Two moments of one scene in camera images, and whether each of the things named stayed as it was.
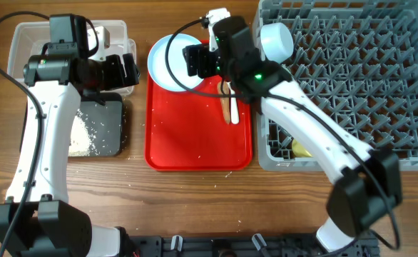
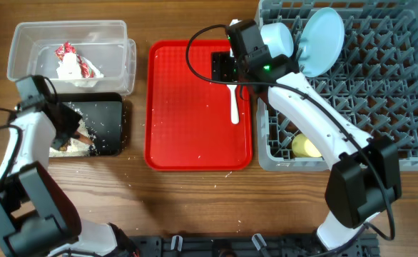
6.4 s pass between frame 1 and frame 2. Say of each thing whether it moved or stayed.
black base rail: stayed
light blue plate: moved
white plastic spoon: stayed
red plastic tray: stayed
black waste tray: stayed
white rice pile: stayed
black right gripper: moved
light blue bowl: stayed
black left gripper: moved
